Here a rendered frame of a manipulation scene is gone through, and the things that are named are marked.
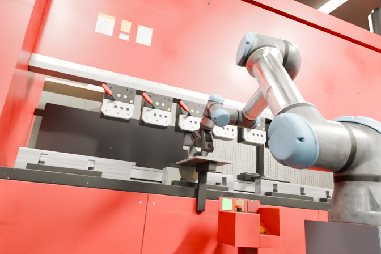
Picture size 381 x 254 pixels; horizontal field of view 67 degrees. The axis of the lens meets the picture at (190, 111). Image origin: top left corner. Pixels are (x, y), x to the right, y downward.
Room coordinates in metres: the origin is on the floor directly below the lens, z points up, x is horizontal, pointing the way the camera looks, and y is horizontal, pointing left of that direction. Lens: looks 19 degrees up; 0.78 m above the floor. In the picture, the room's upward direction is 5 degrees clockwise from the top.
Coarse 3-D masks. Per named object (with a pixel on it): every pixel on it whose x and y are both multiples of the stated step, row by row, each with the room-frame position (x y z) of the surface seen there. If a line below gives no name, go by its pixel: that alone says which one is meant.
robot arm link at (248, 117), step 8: (296, 48) 0.83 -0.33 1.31; (288, 56) 0.82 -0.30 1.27; (296, 56) 0.83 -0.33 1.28; (288, 64) 0.84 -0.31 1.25; (296, 64) 0.85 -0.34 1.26; (288, 72) 0.88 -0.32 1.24; (296, 72) 0.89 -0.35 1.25; (256, 96) 1.07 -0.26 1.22; (248, 104) 1.14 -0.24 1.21; (256, 104) 1.10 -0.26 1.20; (264, 104) 1.08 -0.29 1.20; (240, 112) 1.21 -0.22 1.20; (248, 112) 1.16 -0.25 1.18; (256, 112) 1.14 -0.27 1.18; (240, 120) 1.21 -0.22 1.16; (248, 120) 1.20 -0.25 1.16; (256, 120) 1.22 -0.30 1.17; (248, 128) 1.26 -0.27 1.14
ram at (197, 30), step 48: (48, 0) 1.20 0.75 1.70; (96, 0) 1.28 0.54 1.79; (144, 0) 1.37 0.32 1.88; (192, 0) 1.48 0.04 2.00; (240, 0) 1.61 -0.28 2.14; (48, 48) 1.23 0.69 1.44; (96, 48) 1.30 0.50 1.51; (144, 48) 1.39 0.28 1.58; (192, 48) 1.49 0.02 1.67; (336, 48) 1.92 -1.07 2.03; (192, 96) 1.50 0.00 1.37; (240, 96) 1.61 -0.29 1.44; (336, 96) 1.90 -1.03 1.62
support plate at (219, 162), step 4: (196, 156) 1.26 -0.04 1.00; (200, 156) 1.26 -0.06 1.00; (184, 160) 1.39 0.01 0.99; (188, 160) 1.35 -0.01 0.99; (192, 160) 1.34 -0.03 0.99; (196, 160) 1.33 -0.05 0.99; (200, 160) 1.32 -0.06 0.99; (204, 160) 1.31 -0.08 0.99; (208, 160) 1.30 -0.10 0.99; (212, 160) 1.30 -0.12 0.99; (216, 160) 1.29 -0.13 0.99; (220, 160) 1.30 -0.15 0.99; (224, 160) 1.31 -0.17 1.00; (228, 160) 1.32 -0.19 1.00; (180, 164) 1.50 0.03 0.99; (184, 164) 1.49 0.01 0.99; (188, 164) 1.48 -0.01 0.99; (192, 164) 1.46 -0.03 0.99; (220, 164) 1.39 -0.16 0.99; (224, 164) 1.38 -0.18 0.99
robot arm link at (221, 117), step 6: (210, 108) 1.23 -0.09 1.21; (216, 108) 1.20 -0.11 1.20; (222, 108) 1.19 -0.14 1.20; (228, 108) 1.21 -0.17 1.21; (210, 114) 1.22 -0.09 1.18; (216, 114) 1.17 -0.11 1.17; (222, 114) 1.16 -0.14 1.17; (228, 114) 1.18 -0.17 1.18; (234, 114) 1.20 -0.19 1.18; (216, 120) 1.18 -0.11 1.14; (222, 120) 1.18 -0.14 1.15; (228, 120) 1.19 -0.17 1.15; (234, 120) 1.21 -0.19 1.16; (222, 126) 1.20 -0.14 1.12
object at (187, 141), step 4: (184, 132) 1.53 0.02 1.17; (188, 132) 1.53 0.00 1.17; (184, 136) 1.53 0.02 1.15; (188, 136) 1.53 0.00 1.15; (184, 140) 1.52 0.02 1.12; (188, 140) 1.53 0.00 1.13; (184, 144) 1.52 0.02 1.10; (188, 144) 1.53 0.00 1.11; (184, 148) 1.53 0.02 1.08; (196, 148) 1.56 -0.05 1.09; (200, 148) 1.57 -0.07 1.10
